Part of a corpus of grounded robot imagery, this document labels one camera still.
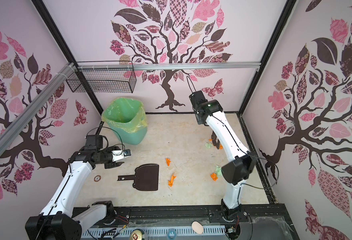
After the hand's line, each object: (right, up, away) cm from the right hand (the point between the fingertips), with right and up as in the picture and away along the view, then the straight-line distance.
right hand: (210, 114), depth 80 cm
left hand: (-50, -23, 0) cm, 55 cm away
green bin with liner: (-55, 0, +26) cm, 60 cm away
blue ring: (-21, -58, -11) cm, 63 cm away
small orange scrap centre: (-24, -29, +12) cm, 40 cm away
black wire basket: (-67, +26, +15) cm, 73 cm away
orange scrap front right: (+3, -36, +6) cm, 37 cm away
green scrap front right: (+7, -33, +8) cm, 35 cm away
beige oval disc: (-8, -55, -11) cm, 57 cm away
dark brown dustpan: (-37, -38, +8) cm, 54 cm away
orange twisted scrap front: (-22, -39, +4) cm, 45 cm away
